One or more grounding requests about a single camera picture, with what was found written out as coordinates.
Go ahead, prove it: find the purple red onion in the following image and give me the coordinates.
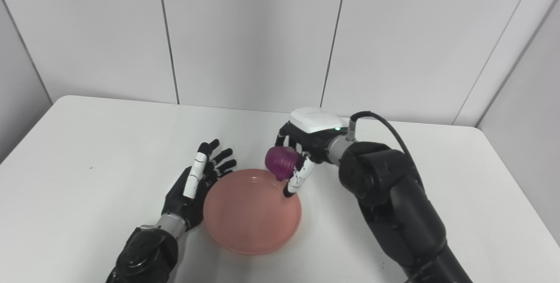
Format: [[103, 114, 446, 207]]
[[265, 146, 305, 182]]

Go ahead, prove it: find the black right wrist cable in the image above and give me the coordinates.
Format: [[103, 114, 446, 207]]
[[348, 111, 423, 187]]

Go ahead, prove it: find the pink round plate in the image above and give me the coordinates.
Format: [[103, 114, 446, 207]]
[[203, 168, 303, 255]]

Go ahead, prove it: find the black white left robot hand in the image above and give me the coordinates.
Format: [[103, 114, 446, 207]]
[[161, 139, 237, 231]]

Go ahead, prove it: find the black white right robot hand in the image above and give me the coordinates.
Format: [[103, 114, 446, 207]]
[[275, 107, 350, 199]]

